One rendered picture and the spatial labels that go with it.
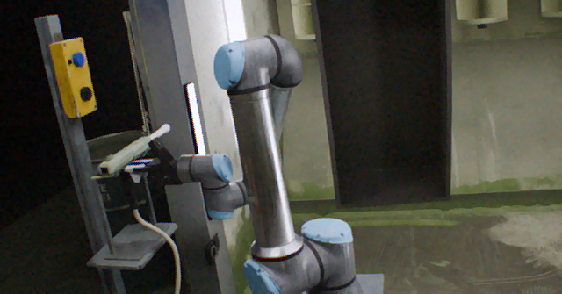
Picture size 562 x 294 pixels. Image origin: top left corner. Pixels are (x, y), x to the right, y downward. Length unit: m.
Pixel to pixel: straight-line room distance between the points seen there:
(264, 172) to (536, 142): 2.63
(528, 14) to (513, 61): 0.35
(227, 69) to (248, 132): 0.17
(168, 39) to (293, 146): 1.80
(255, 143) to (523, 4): 2.91
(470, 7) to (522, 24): 0.59
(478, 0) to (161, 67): 2.11
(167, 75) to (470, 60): 2.35
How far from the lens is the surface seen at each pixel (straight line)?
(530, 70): 3.84
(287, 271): 1.40
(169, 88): 2.17
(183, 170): 1.65
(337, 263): 1.50
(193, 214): 2.33
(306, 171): 3.62
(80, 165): 1.86
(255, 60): 1.26
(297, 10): 3.53
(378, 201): 2.72
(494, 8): 3.46
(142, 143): 1.87
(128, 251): 1.86
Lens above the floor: 1.60
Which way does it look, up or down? 16 degrees down
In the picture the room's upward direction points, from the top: 8 degrees counter-clockwise
